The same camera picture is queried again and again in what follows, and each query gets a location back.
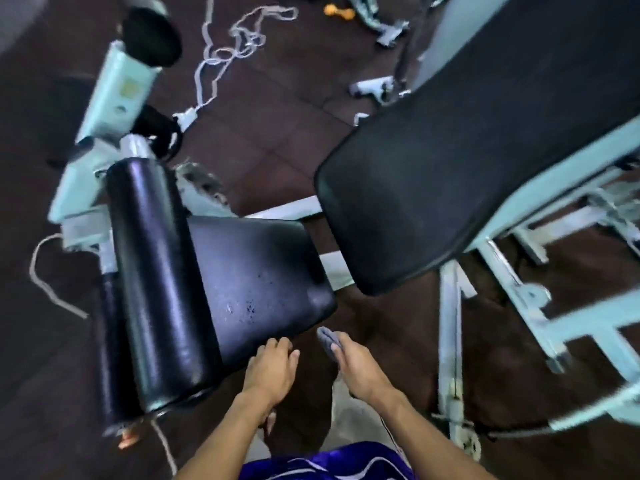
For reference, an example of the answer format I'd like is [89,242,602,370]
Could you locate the large black foam roller pad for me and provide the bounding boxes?
[105,157,224,414]

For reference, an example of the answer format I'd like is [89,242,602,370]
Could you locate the person's right hand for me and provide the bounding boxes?
[330,332,401,406]

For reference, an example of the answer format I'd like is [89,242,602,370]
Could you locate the white rope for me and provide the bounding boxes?
[172,0,299,133]

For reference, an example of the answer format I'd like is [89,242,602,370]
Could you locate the person's left hand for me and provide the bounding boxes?
[241,337,301,408]

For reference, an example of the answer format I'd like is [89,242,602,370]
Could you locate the black padded bench seat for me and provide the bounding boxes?
[186,215,338,375]

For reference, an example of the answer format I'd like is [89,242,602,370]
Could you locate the person's right forearm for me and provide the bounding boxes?
[369,388,496,480]

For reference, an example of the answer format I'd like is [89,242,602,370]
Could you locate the pale green machine frame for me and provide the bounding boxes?
[345,0,451,48]

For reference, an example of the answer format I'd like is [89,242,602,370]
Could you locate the beige cord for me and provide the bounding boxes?
[28,233,90,320]

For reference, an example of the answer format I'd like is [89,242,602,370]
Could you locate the pale green bench frame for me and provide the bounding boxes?
[245,115,640,460]

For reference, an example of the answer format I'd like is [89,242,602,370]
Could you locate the pale green machine foot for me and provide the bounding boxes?
[348,76,401,105]

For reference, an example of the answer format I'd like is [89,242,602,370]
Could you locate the black round roller pad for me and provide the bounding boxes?
[121,0,183,68]

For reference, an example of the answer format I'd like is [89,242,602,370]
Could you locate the small black foam roller pad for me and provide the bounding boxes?
[95,272,146,435]

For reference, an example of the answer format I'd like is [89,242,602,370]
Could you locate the grey cleaning cloth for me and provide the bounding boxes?
[316,326,344,363]

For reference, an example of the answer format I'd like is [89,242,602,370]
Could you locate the person's left forearm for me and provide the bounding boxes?
[174,389,277,480]

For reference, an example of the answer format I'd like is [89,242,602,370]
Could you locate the black padded bench backrest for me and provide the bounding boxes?
[314,0,640,297]

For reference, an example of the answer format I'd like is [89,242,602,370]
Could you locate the blue patterned shorts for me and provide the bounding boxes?
[239,441,416,480]

